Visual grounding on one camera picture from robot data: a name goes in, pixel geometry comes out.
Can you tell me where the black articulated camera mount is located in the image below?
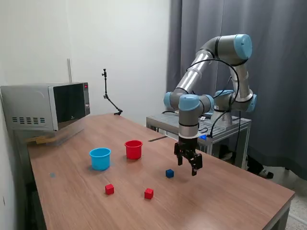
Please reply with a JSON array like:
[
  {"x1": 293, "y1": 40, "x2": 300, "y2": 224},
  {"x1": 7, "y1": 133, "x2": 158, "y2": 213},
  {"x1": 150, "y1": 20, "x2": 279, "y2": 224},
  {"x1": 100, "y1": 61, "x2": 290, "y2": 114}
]
[{"x1": 101, "y1": 68, "x2": 124, "y2": 116}]

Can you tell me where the silver microwave oven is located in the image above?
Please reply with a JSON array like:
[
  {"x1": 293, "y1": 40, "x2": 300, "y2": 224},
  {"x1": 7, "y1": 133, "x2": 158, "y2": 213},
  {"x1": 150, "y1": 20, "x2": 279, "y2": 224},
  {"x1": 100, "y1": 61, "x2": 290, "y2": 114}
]
[{"x1": 0, "y1": 82, "x2": 91, "y2": 132}]

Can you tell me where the black cable down stand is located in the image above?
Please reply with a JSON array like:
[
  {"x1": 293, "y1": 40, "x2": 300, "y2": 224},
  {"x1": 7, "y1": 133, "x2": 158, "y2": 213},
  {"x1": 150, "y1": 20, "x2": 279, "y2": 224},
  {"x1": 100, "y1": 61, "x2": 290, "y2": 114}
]
[{"x1": 234, "y1": 111, "x2": 242, "y2": 156}]

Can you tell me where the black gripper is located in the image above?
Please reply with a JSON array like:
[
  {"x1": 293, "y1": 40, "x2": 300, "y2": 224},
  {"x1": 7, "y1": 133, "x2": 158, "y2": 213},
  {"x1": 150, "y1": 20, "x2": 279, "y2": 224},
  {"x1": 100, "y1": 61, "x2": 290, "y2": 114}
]
[{"x1": 174, "y1": 136, "x2": 203, "y2": 177}]

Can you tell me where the blue plastic cup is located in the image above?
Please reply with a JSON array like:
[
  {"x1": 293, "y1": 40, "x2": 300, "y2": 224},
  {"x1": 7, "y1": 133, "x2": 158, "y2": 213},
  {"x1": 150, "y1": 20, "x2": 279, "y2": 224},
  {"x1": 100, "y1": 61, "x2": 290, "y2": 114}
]
[{"x1": 89, "y1": 147, "x2": 112, "y2": 172}]

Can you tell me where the grey curtain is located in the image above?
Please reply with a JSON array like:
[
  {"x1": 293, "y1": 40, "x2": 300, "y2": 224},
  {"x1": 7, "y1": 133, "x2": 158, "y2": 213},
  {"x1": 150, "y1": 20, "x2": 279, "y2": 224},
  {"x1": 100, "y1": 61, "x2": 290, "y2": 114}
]
[{"x1": 166, "y1": 0, "x2": 307, "y2": 182}]

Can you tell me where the black item on floor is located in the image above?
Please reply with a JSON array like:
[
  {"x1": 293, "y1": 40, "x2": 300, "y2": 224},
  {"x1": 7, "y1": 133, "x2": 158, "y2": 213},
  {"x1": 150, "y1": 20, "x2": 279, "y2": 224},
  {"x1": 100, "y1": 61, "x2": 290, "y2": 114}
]
[{"x1": 247, "y1": 154, "x2": 264, "y2": 175}]

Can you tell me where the black and white shoe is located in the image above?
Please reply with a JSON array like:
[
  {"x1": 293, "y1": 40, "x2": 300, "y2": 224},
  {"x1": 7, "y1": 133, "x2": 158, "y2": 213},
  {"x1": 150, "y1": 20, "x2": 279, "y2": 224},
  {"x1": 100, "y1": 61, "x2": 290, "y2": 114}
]
[{"x1": 260, "y1": 167, "x2": 274, "y2": 179}]

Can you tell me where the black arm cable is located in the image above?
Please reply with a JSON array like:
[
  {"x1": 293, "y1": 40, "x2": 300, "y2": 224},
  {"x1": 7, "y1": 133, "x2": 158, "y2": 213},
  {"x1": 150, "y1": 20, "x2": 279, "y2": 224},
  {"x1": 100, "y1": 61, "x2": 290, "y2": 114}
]
[{"x1": 186, "y1": 58, "x2": 240, "y2": 139}]

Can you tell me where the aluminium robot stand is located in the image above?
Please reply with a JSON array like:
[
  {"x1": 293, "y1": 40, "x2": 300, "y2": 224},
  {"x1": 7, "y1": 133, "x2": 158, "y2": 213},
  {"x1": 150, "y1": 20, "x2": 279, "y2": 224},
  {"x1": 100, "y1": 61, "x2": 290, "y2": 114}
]
[{"x1": 146, "y1": 112, "x2": 252, "y2": 171}]

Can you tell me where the red plastic cup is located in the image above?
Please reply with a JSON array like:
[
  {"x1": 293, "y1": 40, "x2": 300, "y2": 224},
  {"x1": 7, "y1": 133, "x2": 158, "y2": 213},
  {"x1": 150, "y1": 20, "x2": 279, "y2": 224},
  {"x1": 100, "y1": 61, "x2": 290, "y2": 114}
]
[{"x1": 124, "y1": 140, "x2": 143, "y2": 160}]

